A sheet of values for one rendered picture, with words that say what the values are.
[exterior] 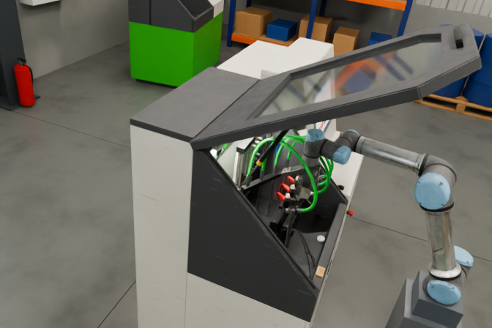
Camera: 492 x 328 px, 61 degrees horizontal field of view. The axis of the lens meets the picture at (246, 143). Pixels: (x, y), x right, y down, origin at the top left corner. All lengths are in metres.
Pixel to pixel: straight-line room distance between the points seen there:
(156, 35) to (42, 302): 3.47
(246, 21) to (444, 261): 6.15
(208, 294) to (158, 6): 3.95
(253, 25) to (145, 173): 5.81
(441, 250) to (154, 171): 1.14
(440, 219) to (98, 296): 2.13
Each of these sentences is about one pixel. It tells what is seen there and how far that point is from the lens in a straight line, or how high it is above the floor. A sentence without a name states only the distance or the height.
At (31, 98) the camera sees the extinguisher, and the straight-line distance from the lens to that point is 5.23.
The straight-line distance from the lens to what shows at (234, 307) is 2.02.
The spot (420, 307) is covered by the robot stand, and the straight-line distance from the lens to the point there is 2.06.
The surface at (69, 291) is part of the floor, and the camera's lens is 3.06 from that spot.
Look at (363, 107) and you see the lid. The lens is 1.28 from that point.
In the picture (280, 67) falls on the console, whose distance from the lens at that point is 2.18.
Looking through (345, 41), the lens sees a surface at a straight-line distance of 7.10.
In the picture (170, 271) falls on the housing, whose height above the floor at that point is 0.75.
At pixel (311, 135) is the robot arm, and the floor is 1.47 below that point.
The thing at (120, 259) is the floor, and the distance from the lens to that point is 3.18.
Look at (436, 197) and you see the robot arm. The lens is 1.62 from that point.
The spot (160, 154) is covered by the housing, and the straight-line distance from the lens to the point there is 1.68.
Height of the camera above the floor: 2.28
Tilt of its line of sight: 30 degrees down
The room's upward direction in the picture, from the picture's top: 7 degrees clockwise
